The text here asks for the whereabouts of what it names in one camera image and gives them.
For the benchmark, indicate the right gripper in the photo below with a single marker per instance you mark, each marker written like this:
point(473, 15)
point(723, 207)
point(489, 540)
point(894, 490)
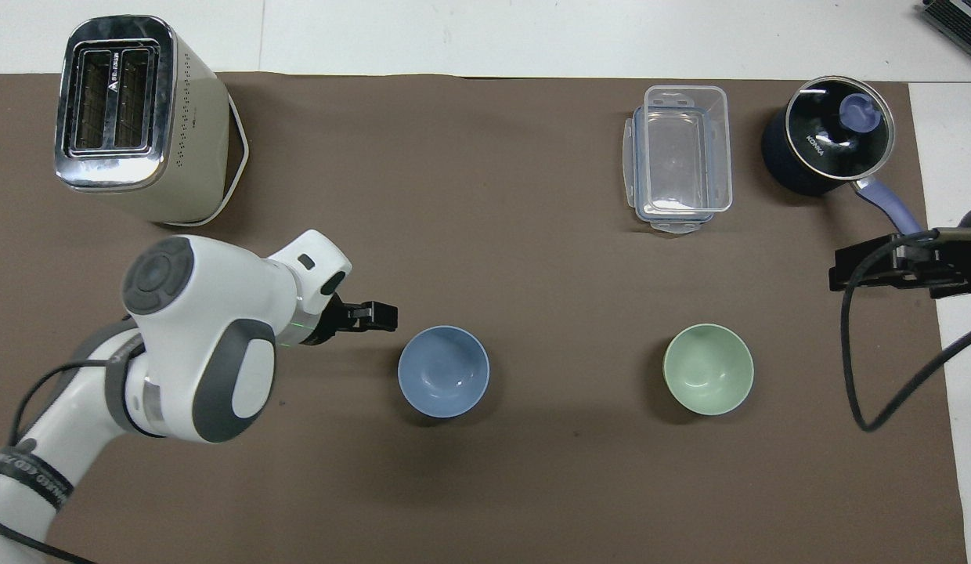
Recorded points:
point(959, 262)

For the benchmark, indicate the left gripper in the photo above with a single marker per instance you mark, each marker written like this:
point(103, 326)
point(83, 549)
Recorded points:
point(330, 317)

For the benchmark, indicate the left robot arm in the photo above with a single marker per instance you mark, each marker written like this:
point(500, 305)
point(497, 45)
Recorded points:
point(188, 329)

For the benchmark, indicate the blue bowl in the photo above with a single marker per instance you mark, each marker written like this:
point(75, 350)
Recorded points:
point(443, 371)

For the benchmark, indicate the green bowl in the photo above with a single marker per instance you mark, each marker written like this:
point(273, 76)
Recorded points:
point(708, 369)

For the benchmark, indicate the glass pot lid lavender knob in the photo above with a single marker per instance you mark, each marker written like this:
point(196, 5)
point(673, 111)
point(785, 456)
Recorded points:
point(826, 129)

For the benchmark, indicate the grey ribbed device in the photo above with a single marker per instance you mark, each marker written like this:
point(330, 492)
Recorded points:
point(959, 17)

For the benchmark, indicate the cream and chrome toaster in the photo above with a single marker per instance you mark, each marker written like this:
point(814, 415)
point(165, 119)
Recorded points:
point(153, 117)

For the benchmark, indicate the clear plastic container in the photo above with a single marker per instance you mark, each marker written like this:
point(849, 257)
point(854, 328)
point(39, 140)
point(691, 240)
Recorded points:
point(681, 149)

